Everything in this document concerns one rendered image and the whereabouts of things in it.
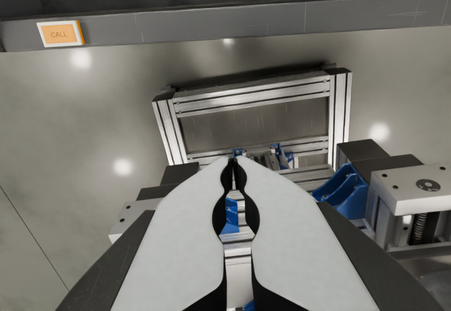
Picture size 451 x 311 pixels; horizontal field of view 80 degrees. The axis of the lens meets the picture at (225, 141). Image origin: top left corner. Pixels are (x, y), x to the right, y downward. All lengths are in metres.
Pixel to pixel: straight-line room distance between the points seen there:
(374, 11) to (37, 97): 1.55
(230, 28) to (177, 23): 0.07
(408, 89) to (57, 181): 2.02
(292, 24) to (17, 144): 1.71
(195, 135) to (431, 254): 0.97
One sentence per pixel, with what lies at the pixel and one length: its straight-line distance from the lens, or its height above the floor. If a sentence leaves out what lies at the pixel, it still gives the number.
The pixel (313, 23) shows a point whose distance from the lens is 0.41.
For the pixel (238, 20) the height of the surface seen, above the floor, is 0.95.
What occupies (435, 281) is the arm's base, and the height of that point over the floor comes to 1.05.
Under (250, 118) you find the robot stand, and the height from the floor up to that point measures 0.21.
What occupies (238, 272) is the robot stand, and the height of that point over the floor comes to 0.95.
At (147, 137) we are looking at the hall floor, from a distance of 1.56.
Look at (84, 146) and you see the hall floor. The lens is 1.72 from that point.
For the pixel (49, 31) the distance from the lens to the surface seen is 0.44.
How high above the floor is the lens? 1.34
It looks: 63 degrees down
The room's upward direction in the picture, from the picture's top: 179 degrees clockwise
